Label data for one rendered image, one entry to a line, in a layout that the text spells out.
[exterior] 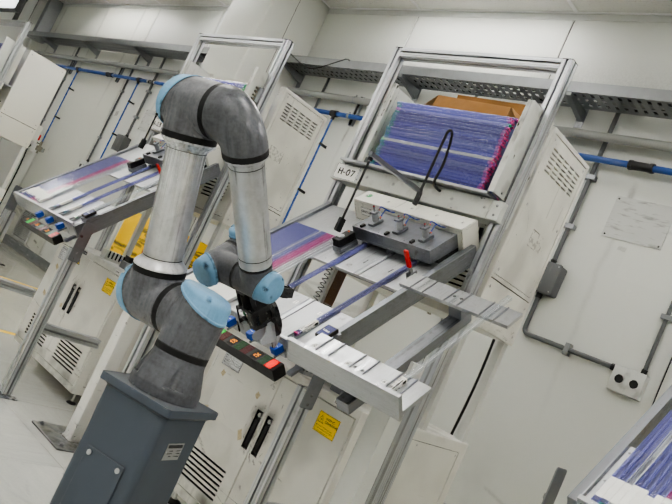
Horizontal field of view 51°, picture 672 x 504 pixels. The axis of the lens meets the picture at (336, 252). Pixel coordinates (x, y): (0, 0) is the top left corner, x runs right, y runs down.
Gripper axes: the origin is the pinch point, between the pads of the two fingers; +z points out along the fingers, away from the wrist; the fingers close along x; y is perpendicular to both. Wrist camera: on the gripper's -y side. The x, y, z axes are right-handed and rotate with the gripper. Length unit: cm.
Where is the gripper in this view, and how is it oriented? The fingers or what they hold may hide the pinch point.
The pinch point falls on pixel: (275, 341)
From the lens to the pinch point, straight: 191.1
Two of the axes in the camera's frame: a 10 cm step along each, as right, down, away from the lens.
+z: 1.3, 8.8, 4.5
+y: -7.3, 3.9, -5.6
